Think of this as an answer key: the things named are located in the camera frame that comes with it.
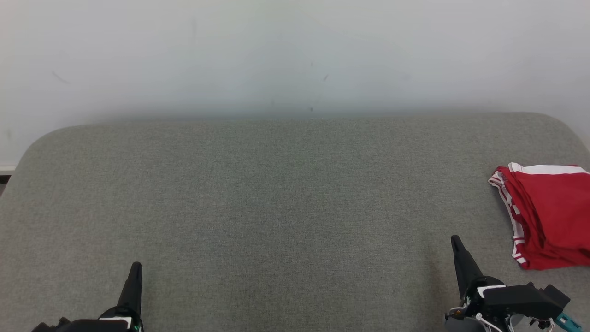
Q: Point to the red shorts with white stripe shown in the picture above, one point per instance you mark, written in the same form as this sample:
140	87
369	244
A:
557	203

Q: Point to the red basketball jersey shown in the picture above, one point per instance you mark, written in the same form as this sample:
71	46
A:
544	259

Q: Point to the white and black baseboard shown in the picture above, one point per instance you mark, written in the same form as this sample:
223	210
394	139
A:
5	170

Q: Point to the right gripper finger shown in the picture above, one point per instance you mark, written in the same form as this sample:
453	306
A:
464	267

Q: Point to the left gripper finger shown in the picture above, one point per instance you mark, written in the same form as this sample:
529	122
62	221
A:
132	295

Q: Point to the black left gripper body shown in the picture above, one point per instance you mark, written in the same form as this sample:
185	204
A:
110	326

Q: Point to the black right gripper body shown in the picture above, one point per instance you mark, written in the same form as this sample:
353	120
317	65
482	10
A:
493	306

